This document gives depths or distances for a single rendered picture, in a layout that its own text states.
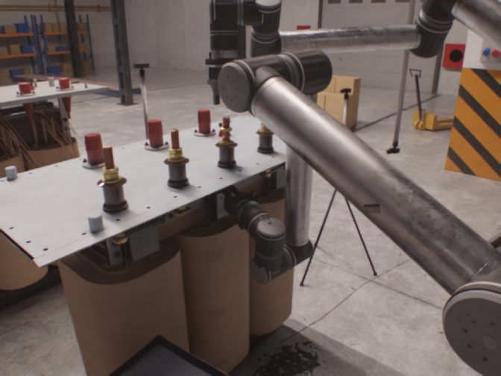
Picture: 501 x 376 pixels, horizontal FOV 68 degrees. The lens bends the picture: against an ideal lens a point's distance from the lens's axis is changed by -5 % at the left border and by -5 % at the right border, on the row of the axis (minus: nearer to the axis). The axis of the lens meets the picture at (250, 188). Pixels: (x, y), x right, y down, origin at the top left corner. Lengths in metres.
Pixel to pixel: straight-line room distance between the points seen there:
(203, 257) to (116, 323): 0.46
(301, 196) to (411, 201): 0.64
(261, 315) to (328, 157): 1.57
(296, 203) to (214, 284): 0.60
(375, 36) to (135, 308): 1.43
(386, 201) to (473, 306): 0.27
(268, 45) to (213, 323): 1.29
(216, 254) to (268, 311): 0.73
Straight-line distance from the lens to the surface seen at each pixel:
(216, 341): 2.05
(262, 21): 1.52
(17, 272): 3.17
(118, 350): 1.66
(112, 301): 1.51
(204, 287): 1.82
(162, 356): 1.44
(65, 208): 1.38
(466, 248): 0.86
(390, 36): 1.78
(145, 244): 1.48
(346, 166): 0.91
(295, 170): 1.39
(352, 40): 1.70
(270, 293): 2.28
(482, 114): 6.12
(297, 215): 1.48
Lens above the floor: 1.90
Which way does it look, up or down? 22 degrees down
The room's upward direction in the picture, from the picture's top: straight up
